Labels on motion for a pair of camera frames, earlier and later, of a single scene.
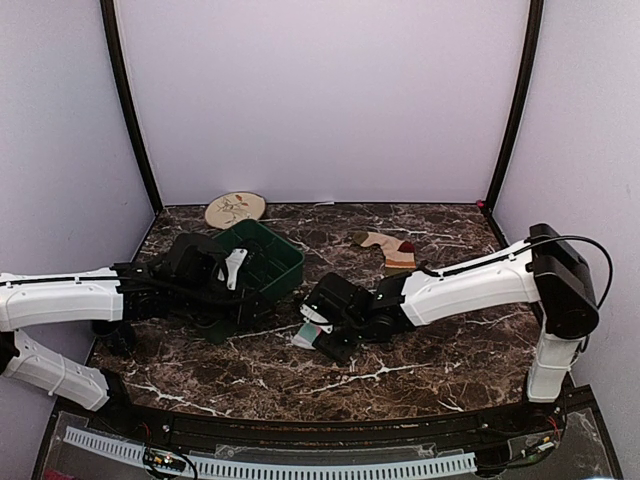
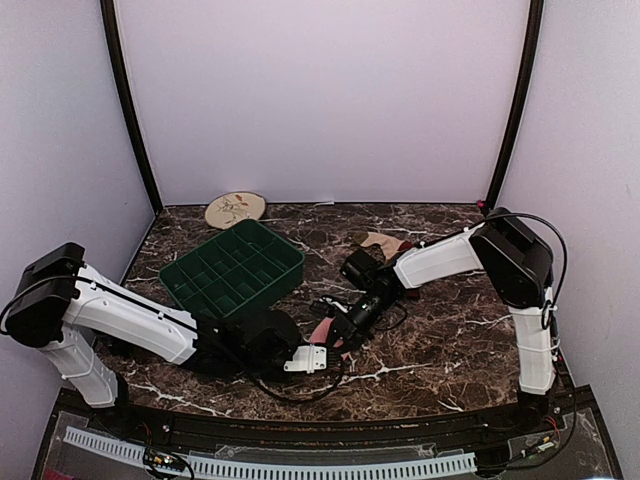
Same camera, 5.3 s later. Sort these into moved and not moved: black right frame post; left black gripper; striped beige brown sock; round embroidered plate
Moved: left black gripper
Not moved: round embroidered plate; striped beige brown sock; black right frame post
